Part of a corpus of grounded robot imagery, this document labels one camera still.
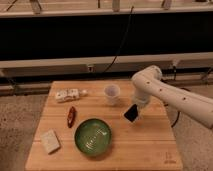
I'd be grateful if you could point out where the black hanging cable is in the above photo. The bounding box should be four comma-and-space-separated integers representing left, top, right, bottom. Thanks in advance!
100, 5, 135, 75

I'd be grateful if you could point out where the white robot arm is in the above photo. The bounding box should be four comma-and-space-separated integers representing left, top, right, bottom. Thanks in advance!
131, 65, 213, 129

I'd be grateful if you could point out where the green ribbed bowl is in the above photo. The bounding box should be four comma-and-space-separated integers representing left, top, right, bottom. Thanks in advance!
74, 118, 112, 157

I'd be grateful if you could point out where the black eraser block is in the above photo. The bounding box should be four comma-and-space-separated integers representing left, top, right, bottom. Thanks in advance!
124, 104, 138, 122

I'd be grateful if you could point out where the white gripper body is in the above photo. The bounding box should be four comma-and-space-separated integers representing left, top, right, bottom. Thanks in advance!
132, 95, 149, 119

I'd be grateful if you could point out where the white soap bar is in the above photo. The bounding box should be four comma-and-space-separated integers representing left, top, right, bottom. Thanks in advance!
40, 130, 60, 154

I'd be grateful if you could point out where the red brown pocket knife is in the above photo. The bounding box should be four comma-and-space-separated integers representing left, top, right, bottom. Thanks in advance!
67, 106, 76, 128

